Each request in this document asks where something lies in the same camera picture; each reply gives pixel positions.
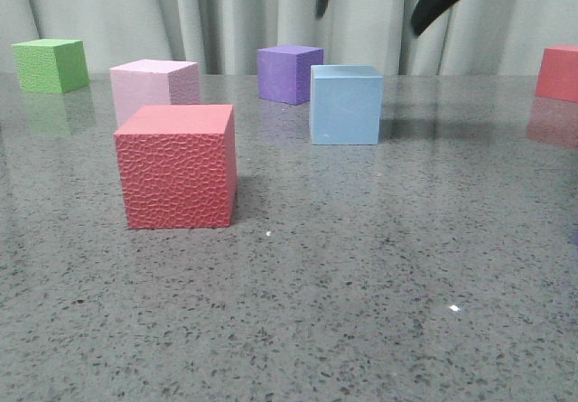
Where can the light blue foam cube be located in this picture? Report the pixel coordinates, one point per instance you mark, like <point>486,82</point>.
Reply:
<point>345,105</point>

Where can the green foam cube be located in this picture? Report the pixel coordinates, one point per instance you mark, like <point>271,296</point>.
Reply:
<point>51,65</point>

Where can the red foam cube far right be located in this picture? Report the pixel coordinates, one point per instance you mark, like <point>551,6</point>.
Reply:
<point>557,77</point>

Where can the red textured foam cube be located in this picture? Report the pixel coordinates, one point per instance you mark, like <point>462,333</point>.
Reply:
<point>178,166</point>

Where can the purple foam cube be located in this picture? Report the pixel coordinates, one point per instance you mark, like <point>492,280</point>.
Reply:
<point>284,72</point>

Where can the grey-green curtain backdrop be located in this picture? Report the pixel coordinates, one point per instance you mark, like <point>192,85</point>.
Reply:
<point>495,37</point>

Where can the pink foam cube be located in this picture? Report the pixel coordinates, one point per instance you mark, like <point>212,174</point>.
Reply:
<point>153,82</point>

